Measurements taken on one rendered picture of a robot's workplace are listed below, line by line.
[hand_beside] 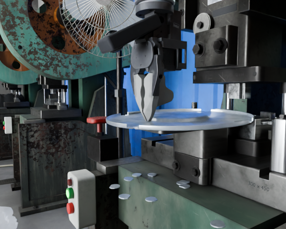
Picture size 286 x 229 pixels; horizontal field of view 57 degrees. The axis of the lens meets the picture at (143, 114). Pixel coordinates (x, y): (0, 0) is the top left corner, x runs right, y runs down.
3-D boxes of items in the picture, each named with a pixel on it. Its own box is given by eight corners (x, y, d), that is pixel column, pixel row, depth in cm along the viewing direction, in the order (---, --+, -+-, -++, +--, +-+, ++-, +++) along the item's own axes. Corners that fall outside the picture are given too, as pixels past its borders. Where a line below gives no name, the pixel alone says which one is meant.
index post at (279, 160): (285, 174, 43) (288, 115, 42) (268, 170, 45) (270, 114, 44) (294, 171, 44) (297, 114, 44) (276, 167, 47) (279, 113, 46)
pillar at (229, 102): (229, 128, 75) (230, 78, 74) (223, 127, 77) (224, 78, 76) (234, 127, 76) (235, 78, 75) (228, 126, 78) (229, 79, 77)
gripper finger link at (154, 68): (164, 96, 46) (165, 45, 46) (157, 96, 46) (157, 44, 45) (148, 95, 50) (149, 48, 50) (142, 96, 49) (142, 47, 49)
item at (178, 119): (75, 123, 51) (74, 119, 51) (157, 110, 74) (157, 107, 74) (219, 137, 34) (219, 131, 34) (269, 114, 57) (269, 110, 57)
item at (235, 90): (242, 98, 62) (243, 82, 62) (225, 98, 66) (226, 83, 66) (250, 98, 64) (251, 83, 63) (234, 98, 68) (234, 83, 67)
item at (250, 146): (258, 157, 54) (258, 142, 54) (189, 141, 71) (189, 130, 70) (298, 148, 63) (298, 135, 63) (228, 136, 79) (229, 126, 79)
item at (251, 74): (260, 93, 53) (261, 65, 52) (189, 93, 69) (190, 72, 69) (300, 93, 62) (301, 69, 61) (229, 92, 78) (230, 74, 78)
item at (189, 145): (161, 204, 45) (162, 124, 43) (121, 181, 56) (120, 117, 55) (251, 177, 58) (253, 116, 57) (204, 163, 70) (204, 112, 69)
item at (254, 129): (254, 139, 57) (255, 118, 57) (203, 131, 70) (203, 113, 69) (277, 136, 62) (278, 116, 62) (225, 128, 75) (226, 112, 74)
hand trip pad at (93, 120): (93, 144, 77) (92, 118, 76) (85, 141, 82) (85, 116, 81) (114, 142, 81) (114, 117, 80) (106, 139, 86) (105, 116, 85)
